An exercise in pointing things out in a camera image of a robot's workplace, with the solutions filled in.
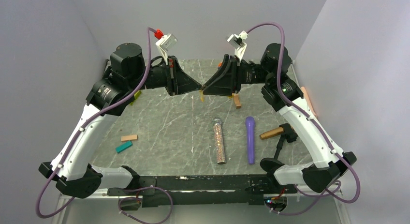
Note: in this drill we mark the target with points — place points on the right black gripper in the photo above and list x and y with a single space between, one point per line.
227 80

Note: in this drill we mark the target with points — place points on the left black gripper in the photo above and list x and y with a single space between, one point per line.
178 82

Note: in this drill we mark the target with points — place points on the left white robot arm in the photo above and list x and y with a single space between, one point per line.
105 103

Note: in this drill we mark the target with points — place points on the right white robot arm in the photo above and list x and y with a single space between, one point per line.
329 163

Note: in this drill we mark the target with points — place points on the small tan wooden block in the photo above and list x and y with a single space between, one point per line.
236 100

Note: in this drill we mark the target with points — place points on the purple microphone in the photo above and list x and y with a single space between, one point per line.
250 134

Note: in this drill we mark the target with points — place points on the orange yellow triangle toy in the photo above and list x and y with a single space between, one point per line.
136 96

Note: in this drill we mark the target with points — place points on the glitter microphone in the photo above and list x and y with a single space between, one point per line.
218 139

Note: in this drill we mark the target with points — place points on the gold microphone on stand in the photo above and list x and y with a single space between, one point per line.
272 133

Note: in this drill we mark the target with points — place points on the peach wooden rolling pin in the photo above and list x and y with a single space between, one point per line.
307 98

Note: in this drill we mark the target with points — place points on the teal wooden block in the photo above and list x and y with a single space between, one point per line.
123 146

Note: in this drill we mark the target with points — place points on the black microphone stand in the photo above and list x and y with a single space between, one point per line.
278 149

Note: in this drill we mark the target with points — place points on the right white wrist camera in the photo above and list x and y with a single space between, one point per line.
237 41

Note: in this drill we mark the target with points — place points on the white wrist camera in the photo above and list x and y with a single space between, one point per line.
237 41
164 43

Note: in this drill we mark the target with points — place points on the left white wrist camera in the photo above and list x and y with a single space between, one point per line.
164 43

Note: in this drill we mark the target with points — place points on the black front rail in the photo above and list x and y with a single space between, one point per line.
252 189

